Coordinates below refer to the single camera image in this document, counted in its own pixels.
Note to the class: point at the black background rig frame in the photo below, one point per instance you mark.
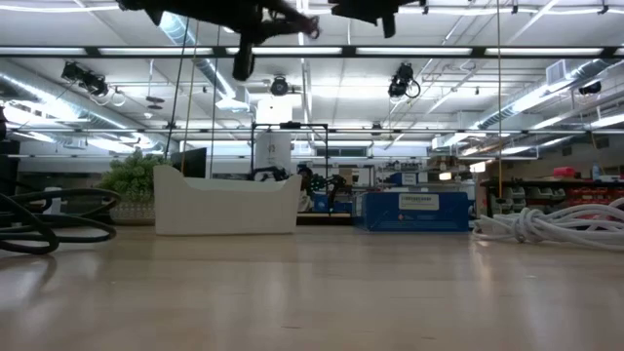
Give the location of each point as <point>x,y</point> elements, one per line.
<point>290,125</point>

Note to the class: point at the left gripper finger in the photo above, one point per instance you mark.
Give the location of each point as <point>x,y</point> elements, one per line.
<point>285,30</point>
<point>298,12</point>

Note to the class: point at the black monitor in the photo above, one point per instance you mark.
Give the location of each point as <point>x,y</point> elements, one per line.
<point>190,163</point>

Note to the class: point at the black overhead frame bar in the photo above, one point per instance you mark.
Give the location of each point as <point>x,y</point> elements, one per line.
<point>348,51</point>

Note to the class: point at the black background robot arm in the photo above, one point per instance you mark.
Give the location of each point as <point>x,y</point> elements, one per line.
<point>270,173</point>
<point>324,183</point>

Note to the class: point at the black ceiling camera on duct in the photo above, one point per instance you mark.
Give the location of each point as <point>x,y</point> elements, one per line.
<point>85,78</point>

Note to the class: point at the shelf with red bins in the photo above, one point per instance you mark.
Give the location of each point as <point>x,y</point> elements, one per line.
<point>585,192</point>

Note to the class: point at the white plastic bin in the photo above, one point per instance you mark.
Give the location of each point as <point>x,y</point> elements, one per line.
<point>224,209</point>

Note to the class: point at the black aluminium table frame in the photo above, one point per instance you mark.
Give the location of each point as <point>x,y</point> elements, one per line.
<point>322,220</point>

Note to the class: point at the green artificial potted plant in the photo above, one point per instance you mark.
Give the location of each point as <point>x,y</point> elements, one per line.
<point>129,178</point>

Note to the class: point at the white cylinder container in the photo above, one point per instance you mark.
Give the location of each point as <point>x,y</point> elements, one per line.
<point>53,202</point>

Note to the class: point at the blue cardboard product box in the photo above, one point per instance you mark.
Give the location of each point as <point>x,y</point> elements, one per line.
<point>414,217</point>

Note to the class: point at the small black ceiling camera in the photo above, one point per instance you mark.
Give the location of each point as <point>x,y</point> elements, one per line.
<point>591,88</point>

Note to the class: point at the round black ceiling camera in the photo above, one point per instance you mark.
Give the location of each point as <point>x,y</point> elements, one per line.
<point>279,86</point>

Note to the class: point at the blue storage crate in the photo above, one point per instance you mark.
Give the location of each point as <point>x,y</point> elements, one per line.
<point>322,204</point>

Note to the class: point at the white building column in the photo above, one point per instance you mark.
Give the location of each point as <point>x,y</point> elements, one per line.
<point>273,146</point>

